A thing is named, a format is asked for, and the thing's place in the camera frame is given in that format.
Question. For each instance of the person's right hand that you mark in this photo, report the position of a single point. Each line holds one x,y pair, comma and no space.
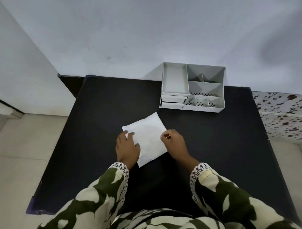
177,146

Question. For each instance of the person's left hand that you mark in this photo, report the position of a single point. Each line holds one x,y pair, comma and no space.
128,151

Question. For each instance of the person's left thumb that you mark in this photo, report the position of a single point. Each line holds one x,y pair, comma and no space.
131,135

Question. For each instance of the person's right thumb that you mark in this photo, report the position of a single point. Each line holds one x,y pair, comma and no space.
165,136

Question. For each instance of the person's left forearm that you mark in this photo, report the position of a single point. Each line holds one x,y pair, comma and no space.
99,198

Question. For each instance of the person's right forearm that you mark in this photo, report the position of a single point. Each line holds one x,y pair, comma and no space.
226,198

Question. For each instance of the white organizer drawer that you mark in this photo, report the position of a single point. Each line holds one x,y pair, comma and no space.
173,99

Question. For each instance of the white plastic desk organizer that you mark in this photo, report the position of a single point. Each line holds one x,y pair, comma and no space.
203,89

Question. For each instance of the person's camouflage patterned shirt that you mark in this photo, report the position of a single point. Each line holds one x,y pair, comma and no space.
165,220

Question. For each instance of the white floral patterned cloth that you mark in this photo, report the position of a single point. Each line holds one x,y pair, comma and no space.
280,113

